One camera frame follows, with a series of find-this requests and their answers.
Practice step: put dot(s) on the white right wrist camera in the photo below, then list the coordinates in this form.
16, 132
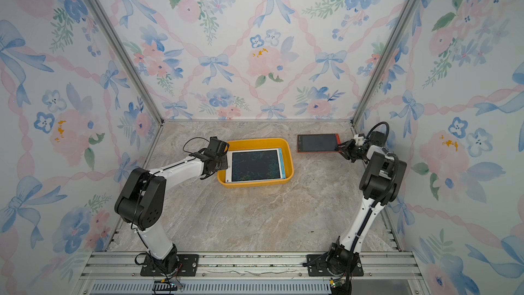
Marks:
360, 139

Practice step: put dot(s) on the aluminium front rail frame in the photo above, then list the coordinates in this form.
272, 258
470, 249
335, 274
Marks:
251, 273

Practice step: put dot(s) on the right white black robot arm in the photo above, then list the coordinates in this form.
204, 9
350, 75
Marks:
380, 185

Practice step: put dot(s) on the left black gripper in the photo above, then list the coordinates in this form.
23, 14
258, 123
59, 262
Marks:
225, 162

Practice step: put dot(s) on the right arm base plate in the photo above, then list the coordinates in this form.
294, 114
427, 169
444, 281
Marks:
320, 266

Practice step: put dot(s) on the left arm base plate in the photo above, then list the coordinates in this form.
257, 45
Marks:
180, 265

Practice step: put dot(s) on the yellow plastic storage box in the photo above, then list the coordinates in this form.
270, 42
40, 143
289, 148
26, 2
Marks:
257, 144

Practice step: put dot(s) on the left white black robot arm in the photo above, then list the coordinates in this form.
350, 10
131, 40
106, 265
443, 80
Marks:
140, 203

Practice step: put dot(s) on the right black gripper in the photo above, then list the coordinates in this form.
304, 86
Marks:
346, 151

